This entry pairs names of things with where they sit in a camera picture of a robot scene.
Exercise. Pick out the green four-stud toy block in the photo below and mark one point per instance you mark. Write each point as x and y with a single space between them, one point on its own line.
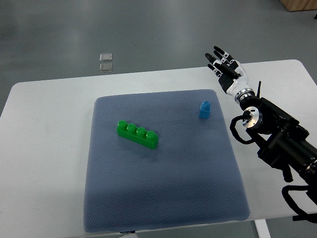
136 134

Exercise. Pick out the blue-grey foam mat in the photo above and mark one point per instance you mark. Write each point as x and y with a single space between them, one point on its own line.
192 176

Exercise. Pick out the white table leg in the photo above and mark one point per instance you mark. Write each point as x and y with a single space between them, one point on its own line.
262 228

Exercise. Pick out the blue toy block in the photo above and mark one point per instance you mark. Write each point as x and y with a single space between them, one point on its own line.
205 108

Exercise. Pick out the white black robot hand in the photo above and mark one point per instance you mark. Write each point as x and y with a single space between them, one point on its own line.
230 73

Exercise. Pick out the upper metal floor plate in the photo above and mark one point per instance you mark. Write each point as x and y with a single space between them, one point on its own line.
105 57

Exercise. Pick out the wooden furniture corner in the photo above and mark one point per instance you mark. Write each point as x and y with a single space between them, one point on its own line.
299 5

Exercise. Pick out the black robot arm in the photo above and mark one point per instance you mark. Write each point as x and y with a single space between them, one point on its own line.
282 145

